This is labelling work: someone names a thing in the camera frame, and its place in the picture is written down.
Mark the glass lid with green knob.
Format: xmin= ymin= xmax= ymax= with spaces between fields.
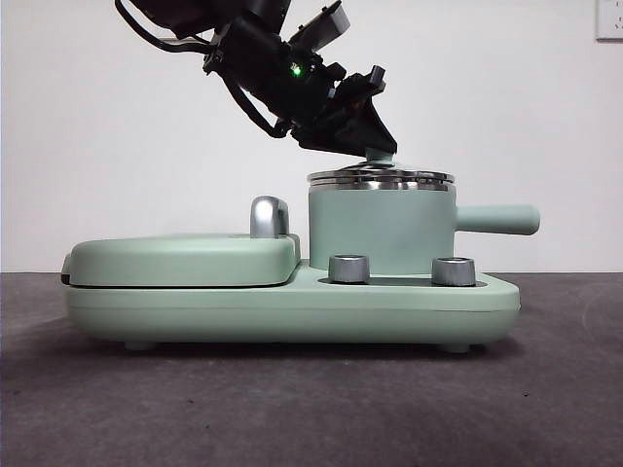
xmin=306 ymin=147 xmax=457 ymax=192

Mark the silver control knob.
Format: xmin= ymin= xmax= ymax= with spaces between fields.
xmin=431 ymin=256 xmax=478 ymax=288
xmin=328 ymin=253 xmax=373 ymax=285

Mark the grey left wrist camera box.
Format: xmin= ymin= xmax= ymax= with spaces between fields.
xmin=285 ymin=1 xmax=351 ymax=51

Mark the mint green cooker base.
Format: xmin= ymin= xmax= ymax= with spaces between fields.
xmin=65 ymin=259 xmax=523 ymax=353

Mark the white wall socket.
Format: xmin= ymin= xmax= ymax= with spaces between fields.
xmin=596 ymin=0 xmax=623 ymax=42

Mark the mint green pot with handle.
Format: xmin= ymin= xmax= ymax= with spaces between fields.
xmin=308 ymin=180 xmax=543 ymax=272

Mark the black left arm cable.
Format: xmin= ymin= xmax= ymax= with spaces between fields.
xmin=115 ymin=0 xmax=219 ymax=56

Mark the mint green griddle cover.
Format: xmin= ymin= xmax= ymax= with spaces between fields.
xmin=60 ymin=232 xmax=304 ymax=289

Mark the chrome griddle cover handle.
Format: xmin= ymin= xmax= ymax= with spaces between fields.
xmin=250 ymin=196 xmax=293 ymax=240

